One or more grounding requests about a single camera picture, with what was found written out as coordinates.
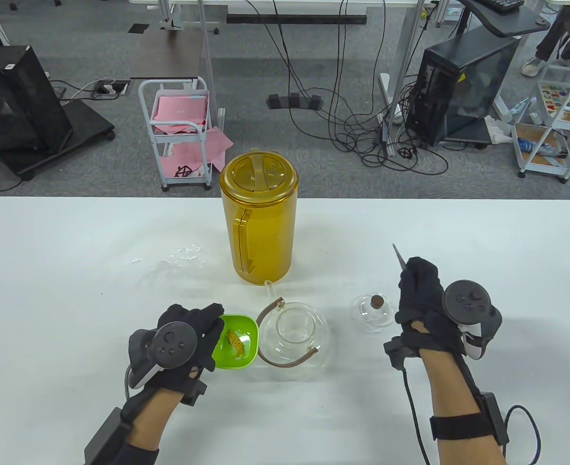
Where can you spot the person's left forearm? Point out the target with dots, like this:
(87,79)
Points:
(154,416)

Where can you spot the white rolling cart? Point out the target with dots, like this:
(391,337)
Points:
(188,183)

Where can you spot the person's right hand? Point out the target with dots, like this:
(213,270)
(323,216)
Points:
(420,290)

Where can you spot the pink plastic sheet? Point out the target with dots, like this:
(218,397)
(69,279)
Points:
(217,140)

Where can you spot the metal tweezers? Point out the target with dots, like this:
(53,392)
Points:
(399,256)

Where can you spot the glass lid with brown knob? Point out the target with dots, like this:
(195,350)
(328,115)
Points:
(375,302)

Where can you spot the black hand controller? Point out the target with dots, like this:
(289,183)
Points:
(173,344)
(466,300)

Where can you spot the black power strip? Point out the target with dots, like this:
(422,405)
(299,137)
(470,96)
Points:
(294,100)

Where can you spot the clear plastic wrap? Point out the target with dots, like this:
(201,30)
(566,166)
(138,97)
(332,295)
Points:
(188,252)

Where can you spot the colourful puzzle board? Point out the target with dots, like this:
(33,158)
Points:
(563,97)

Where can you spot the person's right forearm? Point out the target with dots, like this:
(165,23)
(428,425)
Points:
(449,382)

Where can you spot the brown cardboard sheet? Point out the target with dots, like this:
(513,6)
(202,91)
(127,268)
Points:
(551,138)

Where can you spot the green plastic bowl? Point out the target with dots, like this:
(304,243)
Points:
(248,334)

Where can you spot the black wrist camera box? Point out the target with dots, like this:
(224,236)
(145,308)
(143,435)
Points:
(105,436)
(494,419)

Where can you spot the black left hand controller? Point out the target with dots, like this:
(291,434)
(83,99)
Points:
(173,344)

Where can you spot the white plastic bags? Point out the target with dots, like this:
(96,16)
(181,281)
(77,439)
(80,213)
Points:
(498,131)

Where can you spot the pink paper stack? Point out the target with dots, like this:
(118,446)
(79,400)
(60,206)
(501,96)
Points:
(178,109)

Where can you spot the clear glass infuser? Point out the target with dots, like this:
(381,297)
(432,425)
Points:
(294,329)

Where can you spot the person's left hand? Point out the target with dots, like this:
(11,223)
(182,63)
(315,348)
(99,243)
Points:
(192,315)

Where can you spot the black rolling platform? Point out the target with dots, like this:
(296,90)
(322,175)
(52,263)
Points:
(86,121)

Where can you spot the floor socket box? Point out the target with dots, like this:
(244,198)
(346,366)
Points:
(113,88)

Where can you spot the blue packet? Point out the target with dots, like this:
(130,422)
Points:
(536,147)

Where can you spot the black right hand controller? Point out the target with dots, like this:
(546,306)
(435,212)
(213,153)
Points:
(466,300)

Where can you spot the black side desk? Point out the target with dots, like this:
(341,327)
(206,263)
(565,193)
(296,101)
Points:
(507,22)

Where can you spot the black computer tower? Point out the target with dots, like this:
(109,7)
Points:
(469,72)

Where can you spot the white desk frame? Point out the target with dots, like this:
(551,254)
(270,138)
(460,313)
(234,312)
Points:
(407,58)

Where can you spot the dark brown board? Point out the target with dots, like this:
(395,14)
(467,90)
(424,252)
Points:
(168,58)

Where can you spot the yellow plastic pitcher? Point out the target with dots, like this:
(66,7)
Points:
(265,232)

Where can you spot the black keyboard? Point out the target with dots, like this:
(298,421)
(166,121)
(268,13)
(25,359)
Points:
(505,4)

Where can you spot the dried yellow chrysanthemum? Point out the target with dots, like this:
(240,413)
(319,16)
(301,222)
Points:
(236,343)

